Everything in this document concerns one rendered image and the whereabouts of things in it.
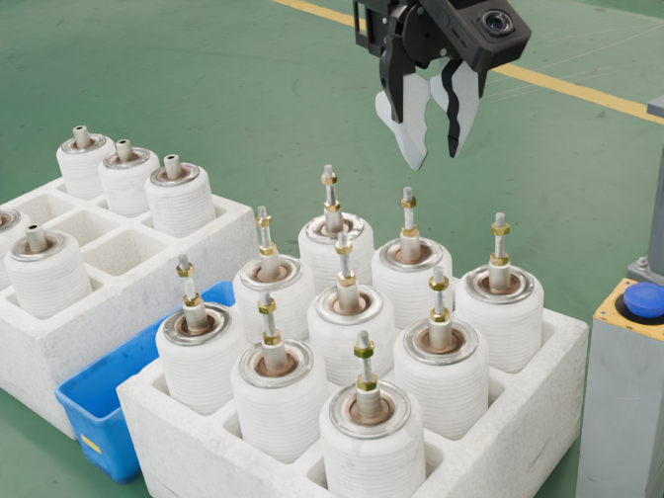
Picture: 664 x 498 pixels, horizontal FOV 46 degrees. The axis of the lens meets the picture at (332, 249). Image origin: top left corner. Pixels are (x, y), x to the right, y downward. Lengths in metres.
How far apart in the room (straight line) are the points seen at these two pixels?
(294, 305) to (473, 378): 0.24
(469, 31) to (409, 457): 0.38
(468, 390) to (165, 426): 0.33
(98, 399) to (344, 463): 0.47
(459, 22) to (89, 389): 0.72
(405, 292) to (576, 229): 0.63
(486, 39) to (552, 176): 1.11
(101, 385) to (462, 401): 0.51
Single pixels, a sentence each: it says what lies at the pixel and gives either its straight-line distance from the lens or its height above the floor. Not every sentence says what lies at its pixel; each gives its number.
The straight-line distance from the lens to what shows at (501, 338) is 0.87.
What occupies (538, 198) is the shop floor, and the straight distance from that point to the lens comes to 1.58.
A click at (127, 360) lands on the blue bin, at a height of 0.09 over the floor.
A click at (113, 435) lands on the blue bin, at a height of 0.09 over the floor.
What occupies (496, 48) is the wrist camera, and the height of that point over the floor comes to 0.58.
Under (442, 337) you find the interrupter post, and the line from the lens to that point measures 0.79.
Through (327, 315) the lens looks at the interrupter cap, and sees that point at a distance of 0.85.
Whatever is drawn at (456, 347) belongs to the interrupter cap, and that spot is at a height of 0.25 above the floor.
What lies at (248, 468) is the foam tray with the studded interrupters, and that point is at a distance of 0.80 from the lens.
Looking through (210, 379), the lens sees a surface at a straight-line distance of 0.86.
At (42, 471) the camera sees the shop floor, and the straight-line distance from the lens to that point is 1.14.
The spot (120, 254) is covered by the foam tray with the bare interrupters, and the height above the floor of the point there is 0.15.
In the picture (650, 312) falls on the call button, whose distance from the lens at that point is 0.74.
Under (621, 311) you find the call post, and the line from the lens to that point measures 0.75.
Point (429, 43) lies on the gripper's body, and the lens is 0.64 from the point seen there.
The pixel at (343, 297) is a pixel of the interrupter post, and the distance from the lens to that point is 0.85.
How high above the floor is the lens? 0.76
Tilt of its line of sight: 32 degrees down
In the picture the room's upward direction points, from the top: 6 degrees counter-clockwise
